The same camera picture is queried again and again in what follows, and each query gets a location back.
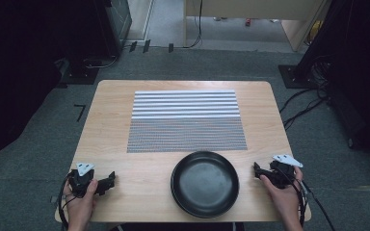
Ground black floor cable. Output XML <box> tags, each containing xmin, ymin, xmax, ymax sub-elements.
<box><xmin>82</xmin><ymin>44</ymin><xmax>133</xmax><ymax>70</ymax></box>

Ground right hand-held gripper cable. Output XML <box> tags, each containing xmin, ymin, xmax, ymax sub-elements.
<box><xmin>277</xmin><ymin>166</ymin><xmax>337</xmax><ymax>231</ymax></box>

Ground black floor cables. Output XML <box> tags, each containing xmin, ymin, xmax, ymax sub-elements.
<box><xmin>278</xmin><ymin>57</ymin><xmax>332</xmax><ymax>131</ymax></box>

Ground striped grey white placemat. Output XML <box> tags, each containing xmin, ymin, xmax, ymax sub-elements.
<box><xmin>126</xmin><ymin>90</ymin><xmax>249</xmax><ymax>154</ymax></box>

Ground left hand-held gripper cable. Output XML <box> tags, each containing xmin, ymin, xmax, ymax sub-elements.
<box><xmin>57</xmin><ymin>172</ymin><xmax>79</xmax><ymax>231</ymax></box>

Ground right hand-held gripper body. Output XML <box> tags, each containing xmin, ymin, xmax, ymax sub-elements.
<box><xmin>269</xmin><ymin>153</ymin><xmax>304</xmax><ymax>190</ymax></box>

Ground black hanging cable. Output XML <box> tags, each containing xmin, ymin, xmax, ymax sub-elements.
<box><xmin>182</xmin><ymin>0</ymin><xmax>204</xmax><ymax>50</ymax></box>

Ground black round plate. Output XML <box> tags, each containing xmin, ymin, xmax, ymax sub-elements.
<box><xmin>170</xmin><ymin>150</ymin><xmax>241</xmax><ymax>219</ymax></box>

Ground black stand base plate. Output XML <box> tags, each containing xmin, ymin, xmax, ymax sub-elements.
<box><xmin>277</xmin><ymin>64</ymin><xmax>320</xmax><ymax>90</ymax></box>
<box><xmin>61</xmin><ymin>57</ymin><xmax>100</xmax><ymax>86</ymax></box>

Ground dark curtain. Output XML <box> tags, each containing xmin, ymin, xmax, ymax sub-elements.
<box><xmin>0</xmin><ymin>0</ymin><xmax>133</xmax><ymax>171</ymax></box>
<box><xmin>293</xmin><ymin>0</ymin><xmax>370</xmax><ymax>165</ymax></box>

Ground person's left hand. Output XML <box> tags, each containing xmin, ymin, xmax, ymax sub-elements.
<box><xmin>63</xmin><ymin>178</ymin><xmax>99</xmax><ymax>227</ymax></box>

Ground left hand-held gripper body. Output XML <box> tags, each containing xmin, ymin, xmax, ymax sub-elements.
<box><xmin>67</xmin><ymin>162</ymin><xmax>96</xmax><ymax>198</ymax></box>

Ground person's right hand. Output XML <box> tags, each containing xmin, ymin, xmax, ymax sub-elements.
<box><xmin>259</xmin><ymin>167</ymin><xmax>304</xmax><ymax>222</ymax></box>

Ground light wooden cabinet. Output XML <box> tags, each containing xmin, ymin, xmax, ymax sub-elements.
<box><xmin>184</xmin><ymin>0</ymin><xmax>330</xmax><ymax>53</ymax></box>

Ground hand-held gripper cable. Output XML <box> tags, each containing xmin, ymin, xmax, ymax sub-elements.
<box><xmin>57</xmin><ymin>172</ymin><xmax>79</xmax><ymax>231</ymax></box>
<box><xmin>277</xmin><ymin>166</ymin><xmax>337</xmax><ymax>231</ymax></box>

